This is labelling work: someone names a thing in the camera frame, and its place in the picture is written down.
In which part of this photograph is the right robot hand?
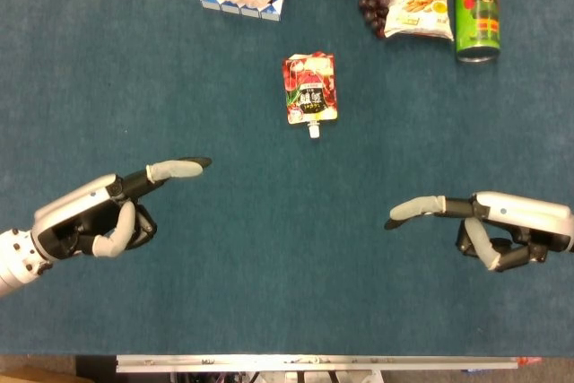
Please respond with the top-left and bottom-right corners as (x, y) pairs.
(384, 191), (574, 273)

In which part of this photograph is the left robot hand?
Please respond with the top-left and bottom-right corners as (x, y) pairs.
(31, 157), (213, 262)

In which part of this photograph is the blue felt table mat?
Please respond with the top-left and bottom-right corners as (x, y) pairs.
(0, 0), (574, 356)

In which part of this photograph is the green Pringles can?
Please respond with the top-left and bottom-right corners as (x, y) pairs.
(453, 0), (501, 64)

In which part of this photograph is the red jelly drink pouch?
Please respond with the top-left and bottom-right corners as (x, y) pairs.
(282, 51), (338, 140)

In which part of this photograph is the aluminium table edge rail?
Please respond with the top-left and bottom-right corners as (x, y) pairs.
(115, 354), (521, 374)

